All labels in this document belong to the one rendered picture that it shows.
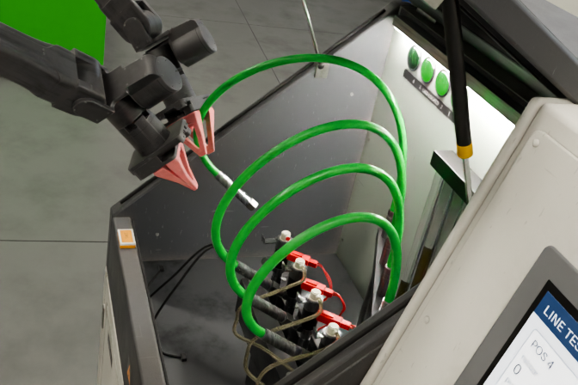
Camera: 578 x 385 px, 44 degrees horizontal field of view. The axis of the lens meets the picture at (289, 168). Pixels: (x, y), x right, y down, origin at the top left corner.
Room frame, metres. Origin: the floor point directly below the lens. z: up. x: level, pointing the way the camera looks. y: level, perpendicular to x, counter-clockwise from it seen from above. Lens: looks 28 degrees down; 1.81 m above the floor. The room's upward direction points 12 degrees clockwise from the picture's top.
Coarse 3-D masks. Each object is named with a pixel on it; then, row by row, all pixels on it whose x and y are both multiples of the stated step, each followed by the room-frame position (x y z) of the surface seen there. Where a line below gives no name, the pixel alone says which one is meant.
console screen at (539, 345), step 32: (544, 256) 0.64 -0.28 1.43; (544, 288) 0.61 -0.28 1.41; (576, 288) 0.59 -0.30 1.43; (512, 320) 0.62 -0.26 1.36; (544, 320) 0.59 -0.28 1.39; (576, 320) 0.57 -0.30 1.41; (480, 352) 0.62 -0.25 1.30; (512, 352) 0.59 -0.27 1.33; (544, 352) 0.57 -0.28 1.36; (576, 352) 0.55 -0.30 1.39; (480, 384) 0.60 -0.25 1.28; (512, 384) 0.57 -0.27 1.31; (544, 384) 0.55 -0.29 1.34; (576, 384) 0.53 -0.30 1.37
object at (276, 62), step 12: (276, 60) 1.14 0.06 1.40; (288, 60) 1.13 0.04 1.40; (300, 60) 1.13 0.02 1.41; (312, 60) 1.14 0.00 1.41; (324, 60) 1.13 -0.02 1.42; (336, 60) 1.14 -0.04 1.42; (348, 60) 1.14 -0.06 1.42; (240, 72) 1.14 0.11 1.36; (252, 72) 1.13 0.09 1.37; (360, 72) 1.14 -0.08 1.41; (372, 72) 1.14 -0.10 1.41; (228, 84) 1.13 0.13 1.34; (384, 84) 1.14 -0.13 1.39; (216, 96) 1.13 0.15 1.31; (384, 96) 1.14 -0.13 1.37; (204, 108) 1.13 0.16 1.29; (396, 108) 1.14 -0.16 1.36; (396, 120) 1.14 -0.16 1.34; (204, 156) 1.14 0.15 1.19; (216, 168) 1.14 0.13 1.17
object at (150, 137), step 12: (144, 108) 0.98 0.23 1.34; (144, 120) 0.96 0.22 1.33; (156, 120) 0.97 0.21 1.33; (180, 120) 1.01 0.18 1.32; (120, 132) 0.95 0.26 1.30; (132, 132) 0.95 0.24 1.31; (144, 132) 0.95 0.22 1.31; (156, 132) 0.96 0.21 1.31; (168, 132) 0.98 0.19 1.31; (180, 132) 0.96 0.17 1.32; (132, 144) 0.95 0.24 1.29; (144, 144) 0.95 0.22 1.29; (156, 144) 0.95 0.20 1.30; (168, 144) 0.95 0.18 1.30; (132, 156) 0.98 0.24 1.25; (144, 156) 0.95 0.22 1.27; (132, 168) 0.94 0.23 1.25
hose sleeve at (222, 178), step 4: (220, 172) 1.14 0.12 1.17; (216, 176) 1.13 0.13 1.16; (220, 176) 1.13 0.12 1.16; (224, 176) 1.14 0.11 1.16; (220, 180) 1.13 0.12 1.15; (224, 180) 1.13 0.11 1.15; (228, 180) 1.14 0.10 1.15; (224, 184) 1.13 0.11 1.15; (228, 184) 1.13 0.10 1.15; (228, 188) 1.13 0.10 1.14; (240, 188) 1.14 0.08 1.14; (240, 192) 1.13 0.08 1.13; (244, 192) 1.14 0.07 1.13; (236, 196) 1.13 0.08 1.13; (240, 196) 1.13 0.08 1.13; (244, 196) 1.14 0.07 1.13; (248, 196) 1.14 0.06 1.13; (240, 200) 1.13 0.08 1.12; (244, 200) 1.13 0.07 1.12; (248, 200) 1.13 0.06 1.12; (244, 204) 1.13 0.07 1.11
